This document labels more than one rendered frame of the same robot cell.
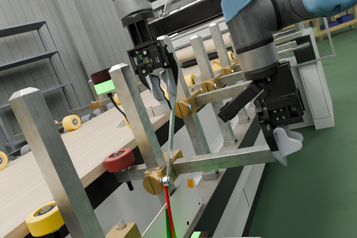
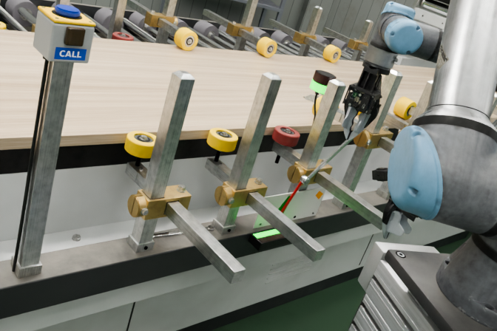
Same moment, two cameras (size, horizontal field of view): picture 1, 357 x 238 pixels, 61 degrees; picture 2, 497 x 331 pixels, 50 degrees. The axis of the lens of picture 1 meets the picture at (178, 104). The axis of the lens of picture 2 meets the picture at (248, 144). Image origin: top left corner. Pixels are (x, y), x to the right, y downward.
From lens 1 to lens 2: 0.78 m
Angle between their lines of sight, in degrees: 19
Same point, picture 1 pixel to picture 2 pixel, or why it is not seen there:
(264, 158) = (376, 222)
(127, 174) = (282, 151)
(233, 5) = not seen: hidden behind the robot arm
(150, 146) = (313, 149)
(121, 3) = (372, 52)
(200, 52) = (425, 100)
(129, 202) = (266, 168)
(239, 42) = not seen: hidden behind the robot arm
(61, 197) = (245, 142)
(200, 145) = (351, 175)
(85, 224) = (245, 166)
